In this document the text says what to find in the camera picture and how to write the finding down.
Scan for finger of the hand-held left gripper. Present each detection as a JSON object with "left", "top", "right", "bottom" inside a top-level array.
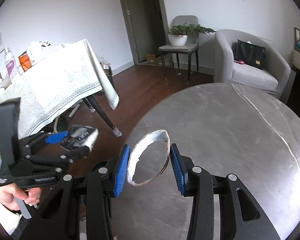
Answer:
[
  {"left": 18, "top": 131, "right": 68, "bottom": 155},
  {"left": 25, "top": 144, "right": 90, "bottom": 173}
]

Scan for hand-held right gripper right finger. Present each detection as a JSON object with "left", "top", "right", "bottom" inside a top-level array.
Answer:
[{"left": 169, "top": 143, "right": 282, "bottom": 240}]

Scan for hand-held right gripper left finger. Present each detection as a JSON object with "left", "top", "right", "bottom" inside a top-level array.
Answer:
[{"left": 20, "top": 144, "right": 131, "bottom": 240}]

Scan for silver black packet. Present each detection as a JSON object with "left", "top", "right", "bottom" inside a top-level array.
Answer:
[{"left": 59, "top": 125, "right": 99, "bottom": 153}]

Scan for torn white paper ring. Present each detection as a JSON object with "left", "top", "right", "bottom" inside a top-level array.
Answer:
[{"left": 127, "top": 129, "right": 171, "bottom": 187}]

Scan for person's left forearm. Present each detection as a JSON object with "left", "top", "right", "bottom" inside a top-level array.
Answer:
[{"left": 0, "top": 200, "right": 23, "bottom": 233}]

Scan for person's left hand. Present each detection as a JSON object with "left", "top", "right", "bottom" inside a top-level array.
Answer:
[{"left": 0, "top": 182, "right": 42, "bottom": 212}]

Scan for dark shoes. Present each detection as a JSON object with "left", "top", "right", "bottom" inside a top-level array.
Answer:
[{"left": 54, "top": 115, "right": 73, "bottom": 133}]

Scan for black table leg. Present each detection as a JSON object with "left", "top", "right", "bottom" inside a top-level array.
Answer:
[
  {"left": 82, "top": 97, "right": 96, "bottom": 113},
  {"left": 84, "top": 95, "right": 122, "bottom": 137}
]

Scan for pale patterned tablecloth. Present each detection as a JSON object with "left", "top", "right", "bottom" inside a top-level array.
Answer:
[{"left": 0, "top": 39, "right": 120, "bottom": 140}]

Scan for white and purple bottle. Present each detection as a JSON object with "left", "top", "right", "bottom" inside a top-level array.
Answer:
[{"left": 4, "top": 47, "right": 18, "bottom": 79}]

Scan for orange packet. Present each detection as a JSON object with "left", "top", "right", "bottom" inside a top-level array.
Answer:
[{"left": 18, "top": 54, "right": 32, "bottom": 72}]

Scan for small boxes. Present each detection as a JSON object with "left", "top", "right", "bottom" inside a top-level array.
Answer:
[{"left": 100, "top": 60, "right": 113, "bottom": 77}]

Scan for white plastic bag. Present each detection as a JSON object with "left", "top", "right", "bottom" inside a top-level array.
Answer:
[{"left": 27, "top": 41, "right": 52, "bottom": 63}]

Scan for grey armchair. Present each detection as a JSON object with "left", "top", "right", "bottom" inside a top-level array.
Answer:
[{"left": 214, "top": 29, "right": 291, "bottom": 98}]

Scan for grey dining chair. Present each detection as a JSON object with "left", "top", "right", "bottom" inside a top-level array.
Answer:
[{"left": 158, "top": 15, "right": 199, "bottom": 83}]

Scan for potted plant in white pot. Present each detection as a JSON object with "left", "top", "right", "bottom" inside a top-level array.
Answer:
[{"left": 168, "top": 23, "right": 215, "bottom": 47}]

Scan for black handbag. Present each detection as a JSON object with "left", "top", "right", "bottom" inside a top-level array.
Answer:
[{"left": 234, "top": 39, "right": 266, "bottom": 70}]

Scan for grey door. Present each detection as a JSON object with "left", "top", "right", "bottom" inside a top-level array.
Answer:
[{"left": 116, "top": 0, "right": 169, "bottom": 64}]

